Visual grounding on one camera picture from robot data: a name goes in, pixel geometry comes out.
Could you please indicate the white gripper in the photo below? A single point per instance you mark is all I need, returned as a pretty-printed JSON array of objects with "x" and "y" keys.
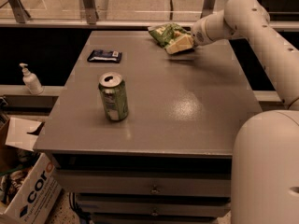
[{"x": 198, "y": 35}]

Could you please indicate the green jalapeno chip bag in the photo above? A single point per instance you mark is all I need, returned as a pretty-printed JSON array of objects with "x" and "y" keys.
[{"x": 166, "y": 33}]

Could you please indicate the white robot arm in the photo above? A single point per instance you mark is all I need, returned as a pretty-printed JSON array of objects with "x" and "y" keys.
[{"x": 265, "y": 162}]

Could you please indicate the green soda can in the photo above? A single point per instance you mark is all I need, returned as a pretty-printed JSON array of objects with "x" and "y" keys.
[{"x": 114, "y": 98}]

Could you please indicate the dark blue snack packet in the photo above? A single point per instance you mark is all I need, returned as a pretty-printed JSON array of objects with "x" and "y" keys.
[{"x": 104, "y": 56}]

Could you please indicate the grey drawer cabinet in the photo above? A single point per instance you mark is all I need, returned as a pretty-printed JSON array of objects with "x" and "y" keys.
[{"x": 184, "y": 113}]

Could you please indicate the top drawer knob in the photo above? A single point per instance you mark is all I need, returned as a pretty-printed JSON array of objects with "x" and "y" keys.
[{"x": 154, "y": 190}]

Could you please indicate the drawer knob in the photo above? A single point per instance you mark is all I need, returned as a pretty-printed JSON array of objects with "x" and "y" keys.
[
  {"x": 154, "y": 190},
  {"x": 154, "y": 213}
]

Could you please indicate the white pump dispenser bottle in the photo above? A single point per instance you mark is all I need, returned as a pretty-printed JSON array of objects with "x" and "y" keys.
[{"x": 30, "y": 80}]

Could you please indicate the white cardboard box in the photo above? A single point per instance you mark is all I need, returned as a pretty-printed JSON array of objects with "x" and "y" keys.
[{"x": 28, "y": 190}]

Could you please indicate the metal railing post middle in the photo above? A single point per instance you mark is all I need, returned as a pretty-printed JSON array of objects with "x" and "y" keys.
[{"x": 90, "y": 11}]

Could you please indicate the metal railing post left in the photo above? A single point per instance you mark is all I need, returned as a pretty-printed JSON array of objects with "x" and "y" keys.
[{"x": 20, "y": 13}]

